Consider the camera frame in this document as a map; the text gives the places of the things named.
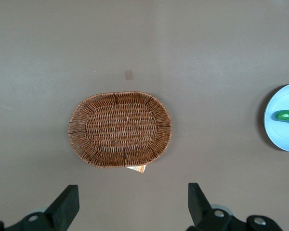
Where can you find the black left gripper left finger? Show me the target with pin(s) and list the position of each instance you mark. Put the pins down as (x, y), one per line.
(62, 209)

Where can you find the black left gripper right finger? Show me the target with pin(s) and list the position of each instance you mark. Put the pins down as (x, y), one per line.
(200, 209)

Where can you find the orange paper basket tag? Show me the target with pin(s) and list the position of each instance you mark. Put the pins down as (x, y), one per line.
(138, 169)

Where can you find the brown oval wicker basket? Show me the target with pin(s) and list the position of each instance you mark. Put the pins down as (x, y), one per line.
(120, 130)

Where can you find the light blue round plate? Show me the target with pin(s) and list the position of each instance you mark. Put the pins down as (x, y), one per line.
(281, 137)

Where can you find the green cucumber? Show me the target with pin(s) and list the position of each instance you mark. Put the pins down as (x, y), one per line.
(287, 116)

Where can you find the beige square tape patch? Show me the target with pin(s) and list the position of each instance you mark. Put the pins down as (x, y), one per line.
(128, 75)

